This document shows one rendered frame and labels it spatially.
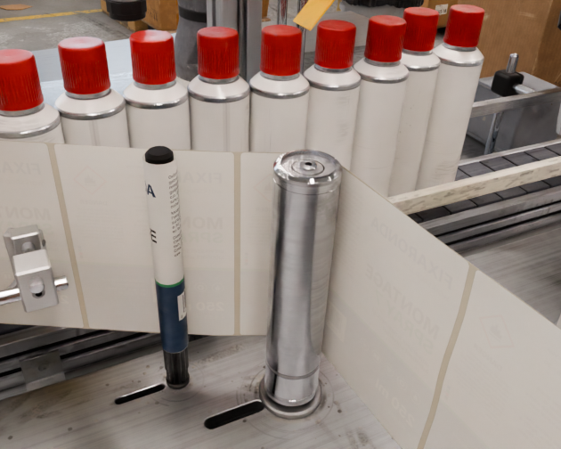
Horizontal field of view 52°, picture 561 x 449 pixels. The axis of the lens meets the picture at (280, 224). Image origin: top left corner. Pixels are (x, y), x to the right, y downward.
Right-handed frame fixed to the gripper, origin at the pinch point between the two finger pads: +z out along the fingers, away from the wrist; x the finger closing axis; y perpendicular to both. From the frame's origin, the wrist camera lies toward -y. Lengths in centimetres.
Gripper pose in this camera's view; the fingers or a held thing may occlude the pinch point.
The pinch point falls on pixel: (560, 123)
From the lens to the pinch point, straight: 80.4
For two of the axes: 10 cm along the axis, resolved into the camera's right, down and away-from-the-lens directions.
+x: 7.5, 2.3, 6.2
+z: -4.9, 8.2, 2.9
